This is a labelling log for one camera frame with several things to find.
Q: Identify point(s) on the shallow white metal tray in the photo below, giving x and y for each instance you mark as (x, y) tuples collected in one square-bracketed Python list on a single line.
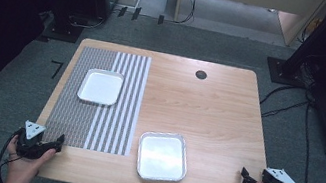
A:
[(162, 157), (100, 87)]

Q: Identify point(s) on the person's left hand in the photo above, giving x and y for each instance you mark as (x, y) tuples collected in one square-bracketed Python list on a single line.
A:
[(24, 167)]

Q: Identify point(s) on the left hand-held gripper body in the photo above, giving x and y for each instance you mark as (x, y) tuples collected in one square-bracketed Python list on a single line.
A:
[(30, 147)]

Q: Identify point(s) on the grey striped woven placemat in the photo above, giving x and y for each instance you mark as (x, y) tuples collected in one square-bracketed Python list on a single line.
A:
[(78, 120)]

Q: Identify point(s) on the black round table grommet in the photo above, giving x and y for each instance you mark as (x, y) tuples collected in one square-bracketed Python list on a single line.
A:
[(201, 75)]

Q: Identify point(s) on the black stand with square base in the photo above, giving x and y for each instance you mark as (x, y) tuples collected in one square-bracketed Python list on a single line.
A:
[(63, 28)]

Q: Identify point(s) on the black stand with flat base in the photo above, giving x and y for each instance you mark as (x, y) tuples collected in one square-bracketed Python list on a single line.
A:
[(284, 72)]

